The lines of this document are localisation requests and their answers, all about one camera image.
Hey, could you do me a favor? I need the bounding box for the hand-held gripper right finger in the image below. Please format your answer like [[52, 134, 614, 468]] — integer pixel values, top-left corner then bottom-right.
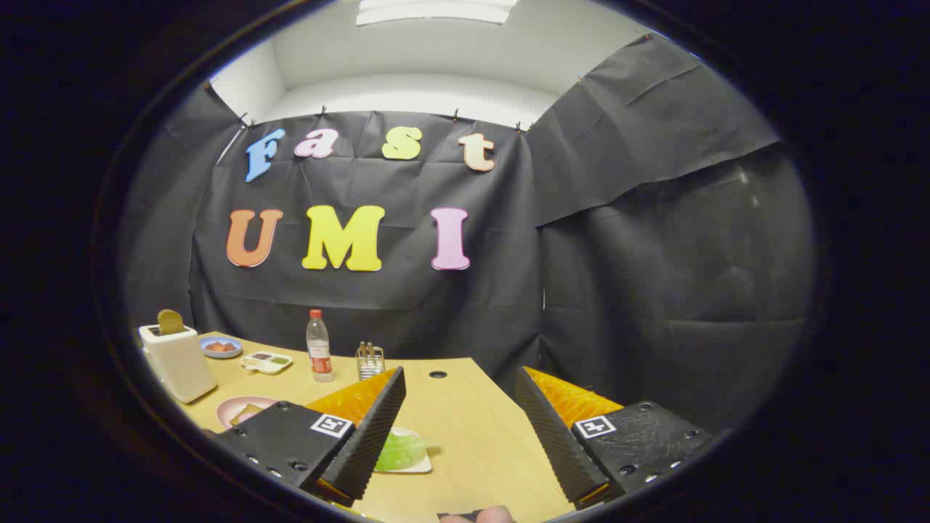
[[514, 365, 716, 511]]

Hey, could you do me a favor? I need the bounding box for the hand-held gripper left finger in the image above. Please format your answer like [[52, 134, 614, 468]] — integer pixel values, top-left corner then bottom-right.
[[209, 366, 407, 508]]

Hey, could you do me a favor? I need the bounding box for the green lettuce leaf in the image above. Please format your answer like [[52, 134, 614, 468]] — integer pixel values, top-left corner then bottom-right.
[[376, 430, 429, 471]]

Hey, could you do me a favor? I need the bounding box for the white square plate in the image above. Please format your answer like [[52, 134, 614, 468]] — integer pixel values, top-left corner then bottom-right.
[[374, 427, 433, 474]]

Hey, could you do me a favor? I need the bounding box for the clear red-capped water bottle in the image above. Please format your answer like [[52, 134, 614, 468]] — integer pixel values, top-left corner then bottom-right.
[[306, 309, 336, 384]]

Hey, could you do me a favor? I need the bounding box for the white divided condiment tray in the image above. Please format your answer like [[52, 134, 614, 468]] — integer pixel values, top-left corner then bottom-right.
[[240, 352, 294, 375]]

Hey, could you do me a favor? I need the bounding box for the round pink plate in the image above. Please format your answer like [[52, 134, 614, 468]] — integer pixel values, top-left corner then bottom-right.
[[217, 396, 280, 429]]

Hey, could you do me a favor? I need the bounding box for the black backdrop cloth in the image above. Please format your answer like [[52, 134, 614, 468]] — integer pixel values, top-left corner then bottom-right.
[[120, 33, 818, 437]]

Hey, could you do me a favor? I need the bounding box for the small blue plate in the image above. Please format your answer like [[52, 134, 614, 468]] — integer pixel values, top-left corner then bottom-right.
[[199, 336, 244, 360]]

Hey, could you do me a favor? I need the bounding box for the white toaster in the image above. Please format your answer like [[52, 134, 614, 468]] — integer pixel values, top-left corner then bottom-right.
[[138, 324, 218, 405]]

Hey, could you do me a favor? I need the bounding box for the ceiling light panel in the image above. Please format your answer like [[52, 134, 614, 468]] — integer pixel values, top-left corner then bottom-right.
[[356, 0, 518, 27]]

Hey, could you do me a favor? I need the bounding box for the metal wire utensil holder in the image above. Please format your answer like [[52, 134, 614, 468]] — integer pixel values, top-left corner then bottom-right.
[[355, 345, 385, 381]]

